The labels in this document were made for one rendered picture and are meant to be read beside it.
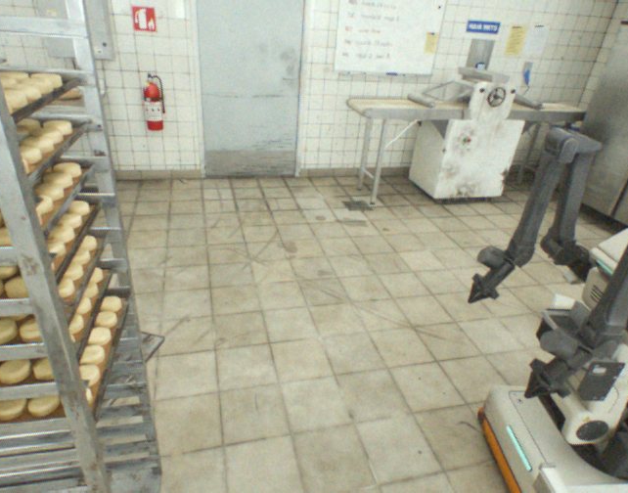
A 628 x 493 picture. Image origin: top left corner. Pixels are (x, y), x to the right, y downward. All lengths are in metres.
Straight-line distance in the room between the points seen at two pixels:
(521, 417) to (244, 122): 3.71
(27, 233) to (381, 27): 4.45
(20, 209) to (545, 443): 1.85
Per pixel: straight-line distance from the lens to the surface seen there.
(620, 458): 1.83
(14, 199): 0.66
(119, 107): 4.64
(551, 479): 1.05
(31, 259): 0.70
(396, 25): 4.93
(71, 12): 1.05
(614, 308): 1.25
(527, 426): 2.02
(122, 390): 1.50
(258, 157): 4.80
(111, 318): 1.15
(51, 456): 1.04
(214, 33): 4.54
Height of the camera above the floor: 1.66
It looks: 30 degrees down
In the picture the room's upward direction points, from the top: 5 degrees clockwise
